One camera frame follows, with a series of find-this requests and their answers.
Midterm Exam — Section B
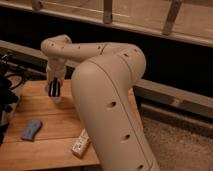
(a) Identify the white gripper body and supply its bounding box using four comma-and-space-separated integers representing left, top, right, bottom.
46, 59, 66, 85

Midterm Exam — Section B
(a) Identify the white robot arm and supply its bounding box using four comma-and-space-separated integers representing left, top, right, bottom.
41, 35, 160, 171

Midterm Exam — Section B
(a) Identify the wooden table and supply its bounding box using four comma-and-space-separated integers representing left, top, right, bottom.
0, 79, 141, 163

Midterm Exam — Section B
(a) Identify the blue sponge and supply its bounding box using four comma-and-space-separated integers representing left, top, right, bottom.
21, 119, 43, 141

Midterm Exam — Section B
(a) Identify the black equipment with cables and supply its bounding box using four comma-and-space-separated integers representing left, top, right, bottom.
0, 54, 26, 145

